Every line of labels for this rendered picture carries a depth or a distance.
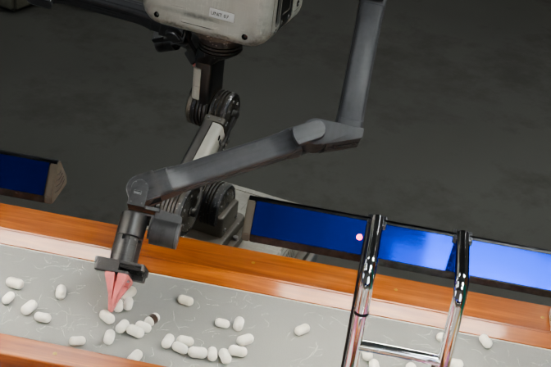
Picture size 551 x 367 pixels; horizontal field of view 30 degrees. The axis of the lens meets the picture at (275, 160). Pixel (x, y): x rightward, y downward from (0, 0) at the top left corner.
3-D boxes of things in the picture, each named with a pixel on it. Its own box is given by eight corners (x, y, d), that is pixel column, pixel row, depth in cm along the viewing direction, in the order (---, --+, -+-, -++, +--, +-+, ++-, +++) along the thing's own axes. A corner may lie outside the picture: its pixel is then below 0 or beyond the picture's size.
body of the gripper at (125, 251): (142, 273, 202) (151, 237, 204) (93, 264, 203) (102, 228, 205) (147, 280, 208) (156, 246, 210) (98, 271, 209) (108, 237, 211)
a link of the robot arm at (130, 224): (123, 211, 212) (121, 204, 207) (156, 218, 212) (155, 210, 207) (115, 242, 210) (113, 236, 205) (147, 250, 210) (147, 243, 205)
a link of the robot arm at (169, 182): (315, 128, 222) (321, 113, 211) (324, 151, 221) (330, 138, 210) (125, 188, 216) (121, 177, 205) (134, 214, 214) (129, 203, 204)
